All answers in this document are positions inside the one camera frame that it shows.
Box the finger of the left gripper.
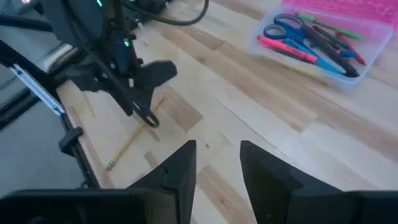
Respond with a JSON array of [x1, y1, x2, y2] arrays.
[[118, 93, 139, 118], [132, 88, 161, 129]]

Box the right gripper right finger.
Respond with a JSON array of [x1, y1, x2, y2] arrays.
[[239, 140, 358, 224]]

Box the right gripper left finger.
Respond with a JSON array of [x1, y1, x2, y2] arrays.
[[127, 139, 197, 224]]

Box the yellow pencil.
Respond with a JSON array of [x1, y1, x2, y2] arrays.
[[104, 96, 165, 171]]

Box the teal pen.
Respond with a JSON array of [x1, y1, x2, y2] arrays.
[[284, 37, 348, 76]]

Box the pink pencil with blue tip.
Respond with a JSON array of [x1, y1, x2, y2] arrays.
[[256, 35, 318, 64]]

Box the dark grey marker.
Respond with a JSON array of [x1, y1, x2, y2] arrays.
[[303, 25, 361, 78]]

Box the red pen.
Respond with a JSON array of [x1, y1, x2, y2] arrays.
[[335, 32, 367, 66]]

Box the blue handled scissors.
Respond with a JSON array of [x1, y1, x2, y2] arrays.
[[262, 12, 315, 44]]

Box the light green pen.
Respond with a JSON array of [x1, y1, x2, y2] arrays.
[[295, 11, 365, 41]]

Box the clear box with pink lid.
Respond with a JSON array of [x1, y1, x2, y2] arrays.
[[247, 0, 398, 90]]

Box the black clamp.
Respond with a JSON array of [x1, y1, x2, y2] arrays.
[[58, 126, 85, 157]]

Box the silver metal strip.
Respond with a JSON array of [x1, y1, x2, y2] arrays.
[[9, 63, 66, 116]]

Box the black aluminium table frame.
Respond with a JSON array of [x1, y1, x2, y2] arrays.
[[0, 12, 102, 190]]

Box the black left camera cable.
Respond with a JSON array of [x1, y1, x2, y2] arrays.
[[121, 0, 210, 26]]

